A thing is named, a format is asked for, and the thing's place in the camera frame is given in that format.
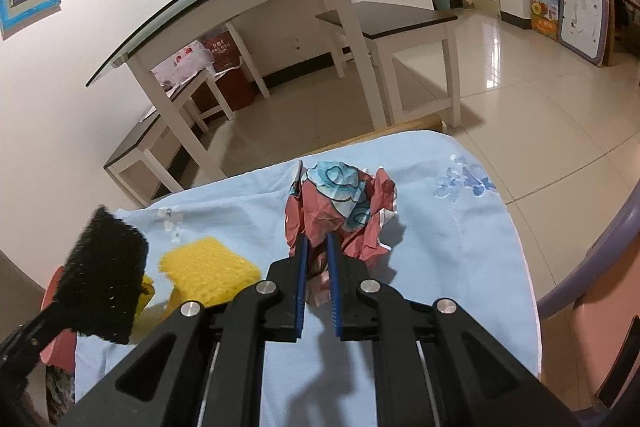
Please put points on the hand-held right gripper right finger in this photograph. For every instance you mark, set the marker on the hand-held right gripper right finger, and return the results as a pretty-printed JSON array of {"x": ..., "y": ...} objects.
[{"x": 334, "y": 287}]

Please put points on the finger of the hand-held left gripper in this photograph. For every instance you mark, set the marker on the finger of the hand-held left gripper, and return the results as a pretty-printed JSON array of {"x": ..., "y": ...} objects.
[{"x": 42, "y": 329}]

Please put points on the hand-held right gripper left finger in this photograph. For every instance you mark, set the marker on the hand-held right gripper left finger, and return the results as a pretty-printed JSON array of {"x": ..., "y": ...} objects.
[{"x": 301, "y": 287}]

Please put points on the pink plastic bucket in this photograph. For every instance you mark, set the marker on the pink plastic bucket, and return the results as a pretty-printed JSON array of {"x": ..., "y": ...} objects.
[{"x": 55, "y": 347}]

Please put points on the black foam net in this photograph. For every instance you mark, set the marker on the black foam net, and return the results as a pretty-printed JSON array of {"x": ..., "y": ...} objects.
[{"x": 105, "y": 272}]

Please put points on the floral paper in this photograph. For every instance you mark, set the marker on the floral paper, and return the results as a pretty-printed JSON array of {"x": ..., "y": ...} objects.
[{"x": 340, "y": 202}]

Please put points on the yellow foam net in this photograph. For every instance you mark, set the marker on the yellow foam net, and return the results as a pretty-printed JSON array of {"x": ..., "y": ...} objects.
[{"x": 210, "y": 269}]

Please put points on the floral light blue blanket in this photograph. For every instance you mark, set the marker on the floral light blue blanket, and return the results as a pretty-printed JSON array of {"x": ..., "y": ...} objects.
[{"x": 450, "y": 257}]

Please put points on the dark-top white bench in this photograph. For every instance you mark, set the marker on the dark-top white bench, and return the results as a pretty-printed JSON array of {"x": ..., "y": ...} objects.
[
  {"x": 140, "y": 137},
  {"x": 400, "y": 17}
]

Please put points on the dark red bin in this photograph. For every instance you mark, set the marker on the dark red bin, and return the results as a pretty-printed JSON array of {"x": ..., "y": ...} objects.
[{"x": 230, "y": 82}]

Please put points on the clear plastic storage box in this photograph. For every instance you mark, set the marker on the clear plastic storage box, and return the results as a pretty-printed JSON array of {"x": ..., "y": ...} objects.
[{"x": 185, "y": 57}]

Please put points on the pink purple plastic chair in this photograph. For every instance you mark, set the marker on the pink purple plastic chair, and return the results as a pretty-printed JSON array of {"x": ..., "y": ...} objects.
[{"x": 600, "y": 307}]

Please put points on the light blue waste bin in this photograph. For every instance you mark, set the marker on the light blue waste bin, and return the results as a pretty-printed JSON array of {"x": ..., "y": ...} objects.
[{"x": 440, "y": 2}]

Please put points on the colourful cardboard box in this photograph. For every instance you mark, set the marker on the colourful cardboard box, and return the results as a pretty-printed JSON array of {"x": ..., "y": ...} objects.
[{"x": 542, "y": 14}]

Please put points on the purple framed drawing board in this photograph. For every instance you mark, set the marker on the purple framed drawing board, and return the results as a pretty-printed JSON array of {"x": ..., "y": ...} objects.
[{"x": 582, "y": 22}]

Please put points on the wooden desk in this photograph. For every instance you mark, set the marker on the wooden desk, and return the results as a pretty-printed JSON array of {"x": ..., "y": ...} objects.
[{"x": 614, "y": 32}]

